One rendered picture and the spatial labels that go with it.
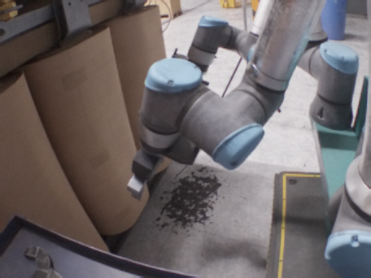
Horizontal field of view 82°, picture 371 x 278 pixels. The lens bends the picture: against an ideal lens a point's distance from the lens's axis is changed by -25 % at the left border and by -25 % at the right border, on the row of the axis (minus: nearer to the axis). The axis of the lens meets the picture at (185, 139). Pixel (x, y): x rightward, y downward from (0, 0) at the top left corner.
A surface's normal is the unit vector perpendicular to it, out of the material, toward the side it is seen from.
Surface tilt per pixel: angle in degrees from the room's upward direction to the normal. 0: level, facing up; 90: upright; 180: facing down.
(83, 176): 90
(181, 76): 19
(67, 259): 0
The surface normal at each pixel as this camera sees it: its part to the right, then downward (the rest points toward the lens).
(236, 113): 0.24, -0.60
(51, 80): 0.37, 0.51
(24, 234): -0.11, -0.80
